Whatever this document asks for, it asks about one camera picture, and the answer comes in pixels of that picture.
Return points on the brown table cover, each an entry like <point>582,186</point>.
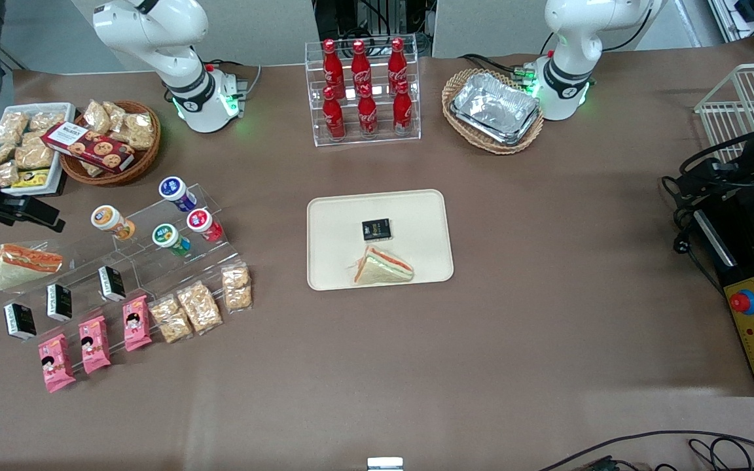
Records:
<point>547,294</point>

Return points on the red emergency stop button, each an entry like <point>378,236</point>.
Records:
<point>742,301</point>

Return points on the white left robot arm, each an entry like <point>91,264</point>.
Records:
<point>570,39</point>

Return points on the red cola bottle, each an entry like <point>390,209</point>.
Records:
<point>360,65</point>
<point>402,112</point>
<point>367,116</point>
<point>397,62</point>
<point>334,118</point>
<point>332,65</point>

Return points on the wrapped triangle sandwich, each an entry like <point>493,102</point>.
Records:
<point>23,265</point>
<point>380,268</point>

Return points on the white rectangular bin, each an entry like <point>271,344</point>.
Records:
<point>59,108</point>

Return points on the metal frame shelf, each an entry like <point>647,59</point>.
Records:
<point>753,19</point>

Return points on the yellow snack pack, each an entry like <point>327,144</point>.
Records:
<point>30,178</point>

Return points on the red cookie box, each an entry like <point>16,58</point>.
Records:
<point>89,147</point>

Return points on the small black box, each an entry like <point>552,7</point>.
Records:
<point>112,283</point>
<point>59,302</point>
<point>376,229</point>
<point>19,320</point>

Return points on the pink snack pack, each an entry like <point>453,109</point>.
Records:
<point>94,345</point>
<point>136,324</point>
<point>56,363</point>

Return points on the blue gum bottle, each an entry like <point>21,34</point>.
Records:
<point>174,191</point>

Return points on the orange gum bottle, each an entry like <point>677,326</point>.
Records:
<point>110,220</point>

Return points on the green gum bottle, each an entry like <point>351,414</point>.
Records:
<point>169,238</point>

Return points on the light wicker basket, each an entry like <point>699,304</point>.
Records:
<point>462,131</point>

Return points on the dark brown wicker basket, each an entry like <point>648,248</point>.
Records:
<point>144,163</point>

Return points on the aluminium foil tray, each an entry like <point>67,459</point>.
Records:
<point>495,104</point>

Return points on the black control box yellow panel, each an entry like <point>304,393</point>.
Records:
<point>750,261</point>

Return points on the red gum bottle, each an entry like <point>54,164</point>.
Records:
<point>203,224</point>

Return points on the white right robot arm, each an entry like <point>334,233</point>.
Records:
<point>154,29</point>

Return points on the beige plastic tray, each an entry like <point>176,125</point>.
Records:
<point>416,216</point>

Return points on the clear acrylic bottle rack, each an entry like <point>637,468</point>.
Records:
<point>380,111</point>

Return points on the clear acrylic step stand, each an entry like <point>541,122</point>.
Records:
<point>82,297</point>
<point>154,212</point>

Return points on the small silver device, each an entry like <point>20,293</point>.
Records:
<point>385,464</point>

